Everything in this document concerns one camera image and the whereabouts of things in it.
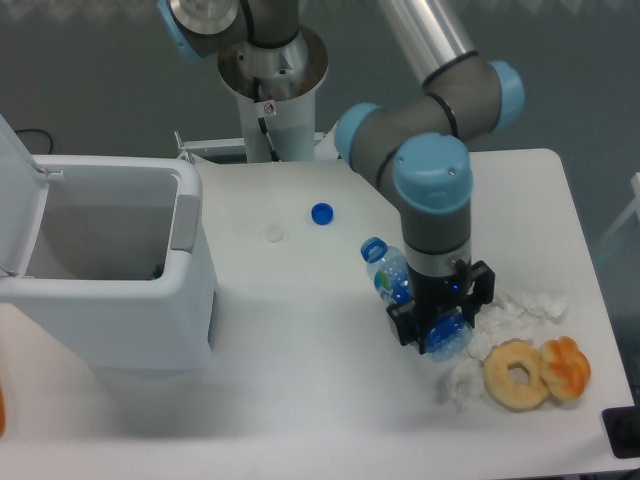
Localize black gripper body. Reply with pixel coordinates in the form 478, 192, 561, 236
409, 260, 471, 334

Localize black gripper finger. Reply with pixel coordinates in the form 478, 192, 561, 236
462, 261, 496, 328
386, 300, 426, 355

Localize clear plastic bottle blue label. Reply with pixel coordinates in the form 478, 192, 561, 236
360, 237, 473, 362

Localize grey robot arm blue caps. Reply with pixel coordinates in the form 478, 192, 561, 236
158, 1, 525, 361

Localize blue bottle cap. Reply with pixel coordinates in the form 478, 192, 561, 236
310, 202, 334, 226

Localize white bottle cap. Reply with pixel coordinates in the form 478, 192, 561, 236
264, 225, 284, 244

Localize large crumpled white tissue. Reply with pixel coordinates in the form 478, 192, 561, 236
466, 289, 569, 361

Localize small crumpled white tissue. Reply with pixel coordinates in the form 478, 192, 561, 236
447, 358, 485, 411

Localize orange glazed twisted pastry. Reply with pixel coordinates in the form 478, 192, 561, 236
539, 336, 591, 402

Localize black device at table edge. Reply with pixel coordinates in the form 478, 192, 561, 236
602, 406, 639, 459

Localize white trash bin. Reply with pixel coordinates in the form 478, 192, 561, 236
1, 155, 217, 370

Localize white trash bin lid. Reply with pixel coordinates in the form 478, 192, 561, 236
1, 118, 64, 277

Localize orange object at left edge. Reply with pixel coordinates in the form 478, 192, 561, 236
0, 387, 7, 437

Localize plain ring donut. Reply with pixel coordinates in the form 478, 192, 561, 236
483, 340, 550, 411

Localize white metal frame right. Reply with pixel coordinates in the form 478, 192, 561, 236
593, 172, 639, 267

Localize black cable on pedestal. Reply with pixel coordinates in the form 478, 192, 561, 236
252, 77, 280, 162

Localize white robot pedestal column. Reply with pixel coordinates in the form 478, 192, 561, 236
218, 26, 328, 163

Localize black cable on floor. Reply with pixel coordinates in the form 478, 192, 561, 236
13, 128, 54, 155

